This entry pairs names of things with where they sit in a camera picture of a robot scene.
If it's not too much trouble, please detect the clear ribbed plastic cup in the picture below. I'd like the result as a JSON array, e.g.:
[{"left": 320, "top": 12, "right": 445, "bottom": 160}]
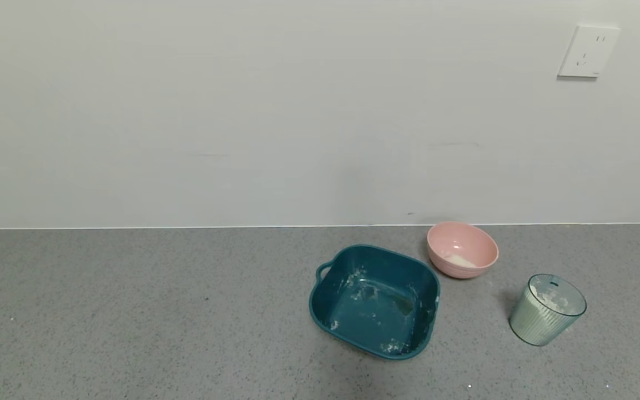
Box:
[{"left": 509, "top": 273, "right": 587, "bottom": 347}]

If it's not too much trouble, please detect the pink plastic bowl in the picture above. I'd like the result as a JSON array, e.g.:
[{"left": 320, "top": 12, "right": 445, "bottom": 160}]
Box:
[{"left": 427, "top": 221, "right": 500, "bottom": 279}]

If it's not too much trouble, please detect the teal square plastic basin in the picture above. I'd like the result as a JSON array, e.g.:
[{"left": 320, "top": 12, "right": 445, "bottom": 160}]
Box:
[{"left": 308, "top": 244, "right": 442, "bottom": 361}]

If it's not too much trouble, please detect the white wall socket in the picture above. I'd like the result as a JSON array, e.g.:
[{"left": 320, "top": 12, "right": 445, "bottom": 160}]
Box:
[{"left": 557, "top": 24, "right": 621, "bottom": 79}]

